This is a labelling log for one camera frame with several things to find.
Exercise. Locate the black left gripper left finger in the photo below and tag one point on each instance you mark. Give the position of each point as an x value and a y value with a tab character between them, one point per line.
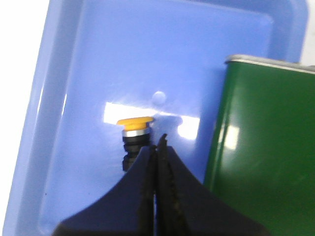
126	210

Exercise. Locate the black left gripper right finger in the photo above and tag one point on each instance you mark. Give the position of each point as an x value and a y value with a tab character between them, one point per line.
187	208

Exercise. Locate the yellow push button switch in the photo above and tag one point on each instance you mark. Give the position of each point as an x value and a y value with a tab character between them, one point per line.
136	134

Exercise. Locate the green conveyor belt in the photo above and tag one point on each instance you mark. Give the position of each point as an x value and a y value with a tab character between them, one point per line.
262	157

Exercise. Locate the blue plastic tray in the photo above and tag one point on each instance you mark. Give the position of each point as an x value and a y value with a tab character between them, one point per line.
105	60

